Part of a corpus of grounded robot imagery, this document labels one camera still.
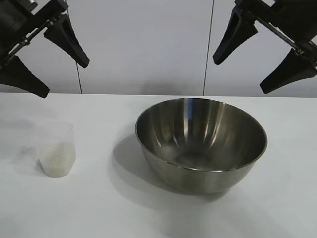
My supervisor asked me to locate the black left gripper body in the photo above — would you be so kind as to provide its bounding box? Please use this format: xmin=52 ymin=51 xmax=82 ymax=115
xmin=0 ymin=0 xmax=67 ymax=66

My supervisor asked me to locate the stainless steel mixing bowl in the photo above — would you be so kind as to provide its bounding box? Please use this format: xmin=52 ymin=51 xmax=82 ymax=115
xmin=135 ymin=98 xmax=268 ymax=194

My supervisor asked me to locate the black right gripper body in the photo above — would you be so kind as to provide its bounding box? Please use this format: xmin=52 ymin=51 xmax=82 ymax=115
xmin=234 ymin=0 xmax=317 ymax=67

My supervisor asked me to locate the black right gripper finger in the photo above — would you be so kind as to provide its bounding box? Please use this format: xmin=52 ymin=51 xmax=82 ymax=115
xmin=212 ymin=6 xmax=259 ymax=66
xmin=260 ymin=49 xmax=317 ymax=95

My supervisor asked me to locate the clear plastic measuring cup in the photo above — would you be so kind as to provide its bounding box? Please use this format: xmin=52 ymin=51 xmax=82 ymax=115
xmin=32 ymin=121 xmax=76 ymax=179

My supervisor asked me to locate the white uncooked rice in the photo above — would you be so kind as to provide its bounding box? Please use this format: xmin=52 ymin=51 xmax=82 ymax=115
xmin=39 ymin=142 xmax=75 ymax=178

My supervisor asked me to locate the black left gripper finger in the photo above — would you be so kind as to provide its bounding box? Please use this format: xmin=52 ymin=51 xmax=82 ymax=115
xmin=44 ymin=13 xmax=90 ymax=69
xmin=0 ymin=55 xmax=50 ymax=99

